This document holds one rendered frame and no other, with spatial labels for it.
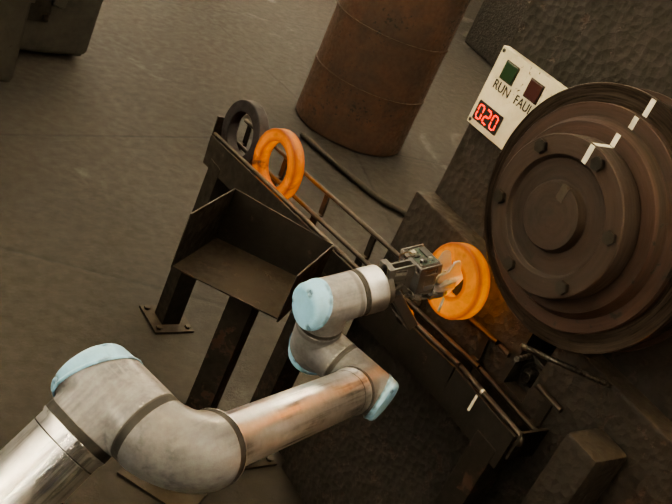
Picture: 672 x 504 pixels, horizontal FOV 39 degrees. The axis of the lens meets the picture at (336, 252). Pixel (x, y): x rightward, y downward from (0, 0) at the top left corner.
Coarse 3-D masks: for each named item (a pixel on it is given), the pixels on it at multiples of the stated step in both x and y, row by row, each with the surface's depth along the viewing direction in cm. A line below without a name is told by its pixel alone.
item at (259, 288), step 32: (192, 224) 200; (224, 224) 218; (256, 224) 215; (288, 224) 212; (192, 256) 209; (224, 256) 213; (256, 256) 218; (288, 256) 215; (320, 256) 203; (224, 288) 201; (256, 288) 205; (288, 288) 209; (224, 320) 211; (224, 352) 213; (224, 384) 221; (128, 480) 227
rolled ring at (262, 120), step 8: (232, 104) 260; (240, 104) 257; (248, 104) 254; (256, 104) 254; (232, 112) 260; (240, 112) 259; (248, 112) 254; (256, 112) 252; (264, 112) 253; (224, 120) 263; (232, 120) 261; (256, 120) 252; (264, 120) 252; (224, 128) 263; (232, 128) 263; (256, 128) 252; (264, 128) 251; (224, 136) 263; (232, 136) 263; (256, 136) 251; (232, 144) 263; (256, 144) 251; (240, 152) 263; (248, 152) 254; (248, 160) 254
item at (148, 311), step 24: (216, 168) 261; (216, 192) 264; (168, 288) 281; (192, 288) 281; (144, 312) 285; (168, 312) 282; (288, 336) 233; (288, 360) 234; (264, 384) 241; (288, 384) 240; (480, 432) 183; (480, 456) 182; (456, 480) 187; (480, 480) 184
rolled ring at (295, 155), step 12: (276, 132) 243; (288, 132) 241; (264, 144) 247; (276, 144) 248; (288, 144) 239; (300, 144) 240; (264, 156) 250; (288, 156) 239; (300, 156) 239; (264, 168) 250; (288, 168) 239; (300, 168) 239; (288, 180) 239; (300, 180) 240; (288, 192) 241
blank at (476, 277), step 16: (464, 256) 190; (480, 256) 189; (464, 272) 190; (480, 272) 187; (464, 288) 189; (480, 288) 187; (432, 304) 196; (448, 304) 193; (464, 304) 189; (480, 304) 189
